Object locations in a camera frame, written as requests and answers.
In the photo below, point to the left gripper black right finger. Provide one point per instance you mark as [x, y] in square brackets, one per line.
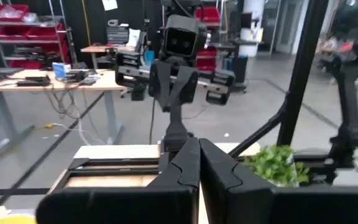
[275, 208]

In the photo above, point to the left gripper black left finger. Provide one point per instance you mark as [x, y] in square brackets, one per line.
[120, 208]

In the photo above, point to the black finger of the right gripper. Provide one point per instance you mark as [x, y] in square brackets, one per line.
[160, 84]
[186, 87]

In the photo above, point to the yellow plastic colander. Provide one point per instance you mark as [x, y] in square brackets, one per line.
[11, 221]

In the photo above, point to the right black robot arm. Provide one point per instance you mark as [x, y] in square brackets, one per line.
[176, 130]

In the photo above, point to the wooden desk with grey legs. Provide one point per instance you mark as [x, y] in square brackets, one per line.
[104, 81]

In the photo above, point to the small wooden desk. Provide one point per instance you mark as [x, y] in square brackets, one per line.
[104, 49]

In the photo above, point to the red storage bin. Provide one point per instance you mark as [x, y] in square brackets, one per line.
[208, 14]
[45, 32]
[207, 59]
[8, 11]
[11, 32]

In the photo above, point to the green potted plant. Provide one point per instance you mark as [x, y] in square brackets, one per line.
[272, 165]

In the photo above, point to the black waste bin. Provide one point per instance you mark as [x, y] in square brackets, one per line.
[239, 73]

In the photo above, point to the blue and white box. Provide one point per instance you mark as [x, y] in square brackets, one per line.
[61, 70]

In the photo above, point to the white round pillar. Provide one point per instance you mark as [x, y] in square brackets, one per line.
[252, 31]

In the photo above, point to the black flat device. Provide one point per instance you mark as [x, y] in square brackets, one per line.
[33, 81]

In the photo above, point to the grey metal storage rack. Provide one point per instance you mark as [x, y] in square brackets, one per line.
[26, 41]

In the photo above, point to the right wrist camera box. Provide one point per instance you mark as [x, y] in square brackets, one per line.
[180, 40]

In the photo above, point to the black aluminium rig frame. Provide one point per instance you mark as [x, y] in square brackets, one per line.
[303, 77]

